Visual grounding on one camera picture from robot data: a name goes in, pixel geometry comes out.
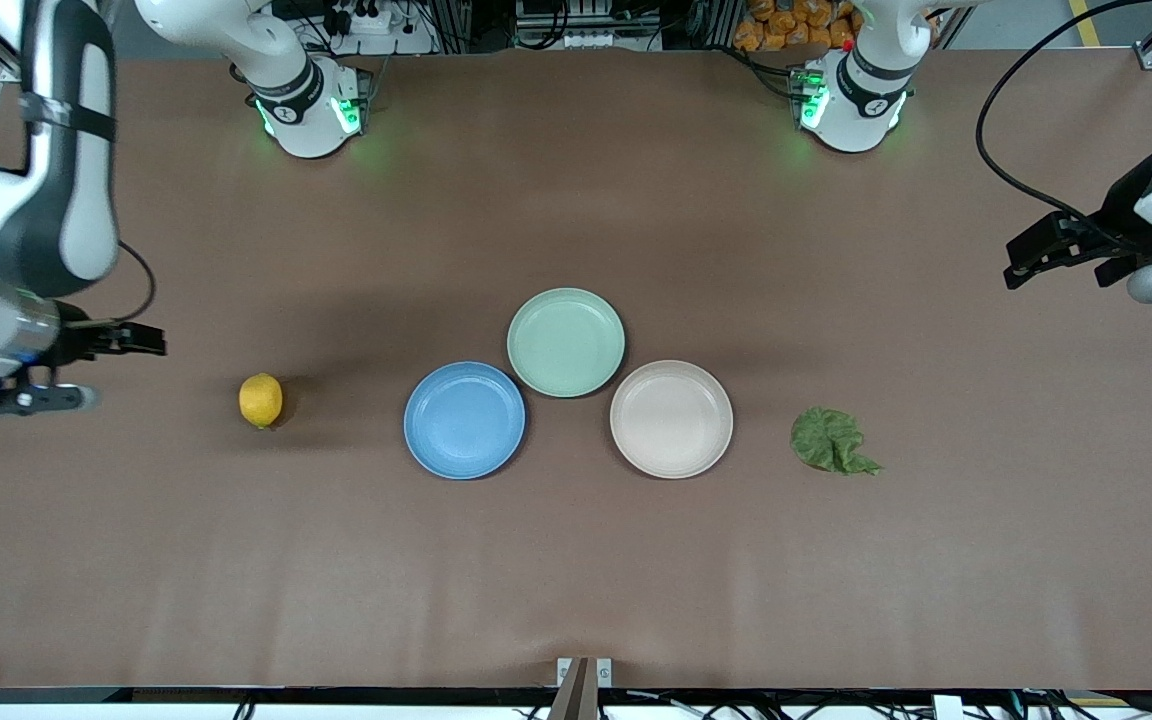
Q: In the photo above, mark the light green plate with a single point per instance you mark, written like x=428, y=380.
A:
x=566, y=342

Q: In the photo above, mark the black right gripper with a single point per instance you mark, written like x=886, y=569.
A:
x=73, y=343

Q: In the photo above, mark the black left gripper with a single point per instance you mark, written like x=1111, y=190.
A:
x=1122, y=222

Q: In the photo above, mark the yellow lemon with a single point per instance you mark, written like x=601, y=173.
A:
x=261, y=400

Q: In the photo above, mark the brown table cover sheet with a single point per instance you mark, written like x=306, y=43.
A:
x=576, y=570

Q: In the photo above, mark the beige plate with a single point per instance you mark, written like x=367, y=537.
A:
x=671, y=420

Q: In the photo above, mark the green lettuce leaf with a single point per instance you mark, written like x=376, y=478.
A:
x=828, y=440

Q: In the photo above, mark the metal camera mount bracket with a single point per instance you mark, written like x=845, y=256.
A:
x=584, y=690

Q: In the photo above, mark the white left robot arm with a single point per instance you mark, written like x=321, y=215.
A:
x=861, y=100

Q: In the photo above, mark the white power strip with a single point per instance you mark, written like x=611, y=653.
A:
x=371, y=20

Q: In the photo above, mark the grey electrical equipment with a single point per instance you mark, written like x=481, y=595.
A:
x=586, y=25

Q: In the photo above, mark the blue plate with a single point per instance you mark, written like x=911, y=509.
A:
x=464, y=420

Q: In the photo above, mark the bag of oranges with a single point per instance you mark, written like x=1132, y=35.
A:
x=786, y=25

